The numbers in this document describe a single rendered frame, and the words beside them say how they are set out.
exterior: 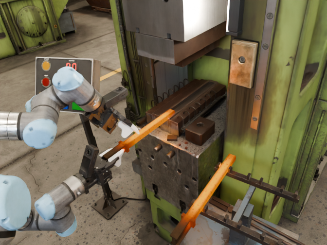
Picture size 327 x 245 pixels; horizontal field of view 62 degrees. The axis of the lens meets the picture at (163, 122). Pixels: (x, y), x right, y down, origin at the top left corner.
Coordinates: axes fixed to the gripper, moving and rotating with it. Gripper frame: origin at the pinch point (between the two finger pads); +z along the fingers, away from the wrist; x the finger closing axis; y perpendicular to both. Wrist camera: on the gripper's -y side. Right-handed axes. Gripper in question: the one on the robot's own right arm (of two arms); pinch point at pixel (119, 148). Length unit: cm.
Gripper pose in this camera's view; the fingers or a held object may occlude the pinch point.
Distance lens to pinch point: 108.7
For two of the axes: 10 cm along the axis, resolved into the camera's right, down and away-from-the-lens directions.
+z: 6.4, -4.8, 6.0
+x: 7.6, 3.2, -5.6
